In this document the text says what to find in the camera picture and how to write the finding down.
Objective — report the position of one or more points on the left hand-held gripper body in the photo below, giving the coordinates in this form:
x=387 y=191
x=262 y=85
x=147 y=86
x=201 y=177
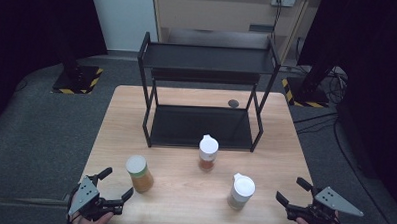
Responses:
x=93 y=201

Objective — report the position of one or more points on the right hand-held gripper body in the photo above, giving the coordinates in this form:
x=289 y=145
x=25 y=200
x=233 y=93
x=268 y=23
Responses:
x=319 y=213

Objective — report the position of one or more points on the orange spice jar green band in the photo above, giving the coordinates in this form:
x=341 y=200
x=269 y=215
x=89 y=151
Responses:
x=140 y=180

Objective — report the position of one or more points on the grey spice jar white lid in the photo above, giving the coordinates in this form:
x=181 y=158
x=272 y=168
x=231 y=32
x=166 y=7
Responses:
x=242 y=190

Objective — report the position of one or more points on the red spice jar white lid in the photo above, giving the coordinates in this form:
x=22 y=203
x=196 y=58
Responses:
x=208 y=149

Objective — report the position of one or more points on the black metal rack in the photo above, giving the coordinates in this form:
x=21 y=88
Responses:
x=205 y=58

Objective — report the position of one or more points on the stand base with striped tape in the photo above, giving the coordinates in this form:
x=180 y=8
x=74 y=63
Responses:
x=76 y=81
x=307 y=95

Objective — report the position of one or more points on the grey round table grommet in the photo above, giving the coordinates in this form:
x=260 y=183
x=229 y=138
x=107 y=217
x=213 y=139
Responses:
x=233 y=103

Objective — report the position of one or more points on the black curtain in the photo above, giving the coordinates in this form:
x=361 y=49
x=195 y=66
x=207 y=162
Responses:
x=29 y=26
x=382 y=48

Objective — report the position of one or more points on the light wooden cabinet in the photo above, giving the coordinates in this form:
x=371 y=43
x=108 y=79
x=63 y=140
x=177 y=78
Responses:
x=210 y=12

